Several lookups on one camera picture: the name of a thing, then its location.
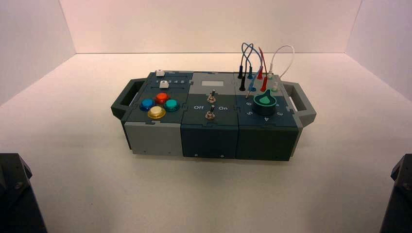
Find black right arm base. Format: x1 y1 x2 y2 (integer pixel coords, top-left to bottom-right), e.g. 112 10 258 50
379 153 412 233

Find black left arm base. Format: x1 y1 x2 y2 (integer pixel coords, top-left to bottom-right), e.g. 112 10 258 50
0 153 48 233

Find grey and teal control box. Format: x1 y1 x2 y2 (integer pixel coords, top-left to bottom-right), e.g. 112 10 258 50
110 70 317 162

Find green push button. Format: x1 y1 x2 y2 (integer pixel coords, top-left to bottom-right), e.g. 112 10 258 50
164 99 180 113

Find red push button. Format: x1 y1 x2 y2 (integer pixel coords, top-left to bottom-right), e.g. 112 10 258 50
155 92 171 105

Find yellow push button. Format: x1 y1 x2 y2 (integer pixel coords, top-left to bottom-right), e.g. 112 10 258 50
147 105 167 120

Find green rotary knob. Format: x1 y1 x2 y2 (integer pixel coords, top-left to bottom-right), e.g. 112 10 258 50
252 89 277 117

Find blue push button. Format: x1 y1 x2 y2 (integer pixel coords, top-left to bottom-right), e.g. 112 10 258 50
140 99 155 112

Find jumper cable with black plugs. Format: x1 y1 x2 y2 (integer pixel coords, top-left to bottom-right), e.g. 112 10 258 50
237 42 255 92

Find jumper cable with blue plugs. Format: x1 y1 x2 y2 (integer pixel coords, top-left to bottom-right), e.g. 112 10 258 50
243 42 263 99

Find red jumper cable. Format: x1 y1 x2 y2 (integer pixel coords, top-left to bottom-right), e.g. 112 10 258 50
256 47 269 93

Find white jumper cable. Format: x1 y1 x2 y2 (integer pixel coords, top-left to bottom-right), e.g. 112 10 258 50
267 45 295 92

